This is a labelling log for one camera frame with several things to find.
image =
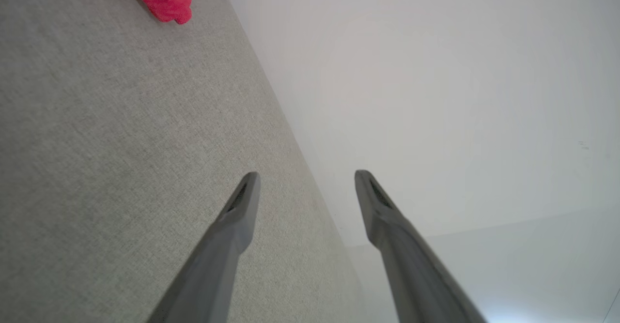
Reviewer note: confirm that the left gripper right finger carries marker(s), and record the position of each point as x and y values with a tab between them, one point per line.
411	274

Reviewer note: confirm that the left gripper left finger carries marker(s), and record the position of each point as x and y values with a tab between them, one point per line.
218	265

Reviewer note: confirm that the grey fabric sofa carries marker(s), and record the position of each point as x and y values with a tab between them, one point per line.
97	144

